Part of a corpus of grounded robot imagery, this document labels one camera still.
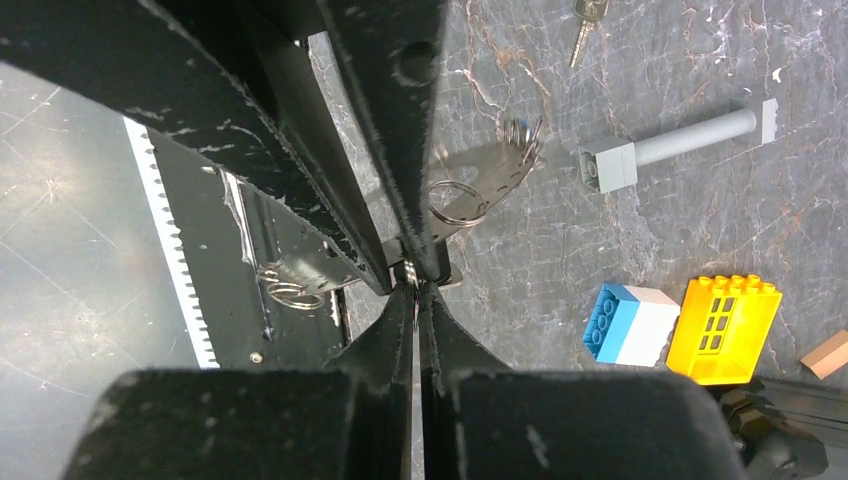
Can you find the grey toy axle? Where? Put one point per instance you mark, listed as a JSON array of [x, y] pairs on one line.
[[611, 163]]

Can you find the white and blue brick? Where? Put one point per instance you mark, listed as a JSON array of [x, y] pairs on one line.
[[630, 325]]

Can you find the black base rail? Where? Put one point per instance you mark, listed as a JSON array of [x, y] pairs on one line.
[[216, 234]]

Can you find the green key tag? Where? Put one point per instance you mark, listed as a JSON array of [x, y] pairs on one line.
[[589, 13]]

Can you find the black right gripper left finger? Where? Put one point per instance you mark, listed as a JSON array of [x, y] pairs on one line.
[[350, 419]]

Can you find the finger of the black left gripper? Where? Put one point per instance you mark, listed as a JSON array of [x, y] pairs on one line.
[[388, 55], [221, 81]]

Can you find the yellow window brick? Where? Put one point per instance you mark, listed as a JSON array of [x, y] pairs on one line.
[[722, 329]]

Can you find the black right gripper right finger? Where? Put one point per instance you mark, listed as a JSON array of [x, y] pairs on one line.
[[484, 420]]

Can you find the tan wooden block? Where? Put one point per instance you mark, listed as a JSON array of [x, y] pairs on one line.
[[828, 357]]

